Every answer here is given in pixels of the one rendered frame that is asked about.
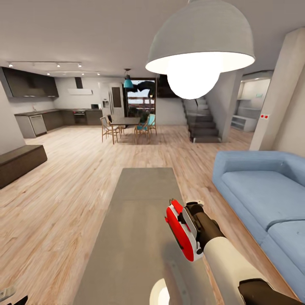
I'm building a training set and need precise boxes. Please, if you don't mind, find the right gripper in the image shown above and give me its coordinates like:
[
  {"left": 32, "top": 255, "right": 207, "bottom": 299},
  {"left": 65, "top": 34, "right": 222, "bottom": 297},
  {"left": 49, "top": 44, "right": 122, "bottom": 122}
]
[{"left": 177, "top": 212, "right": 186, "bottom": 224}]

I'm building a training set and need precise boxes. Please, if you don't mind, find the radio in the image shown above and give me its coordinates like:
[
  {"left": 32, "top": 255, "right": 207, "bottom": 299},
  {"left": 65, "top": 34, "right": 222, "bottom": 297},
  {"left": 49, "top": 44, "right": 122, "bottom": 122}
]
[{"left": 165, "top": 200, "right": 204, "bottom": 261}]

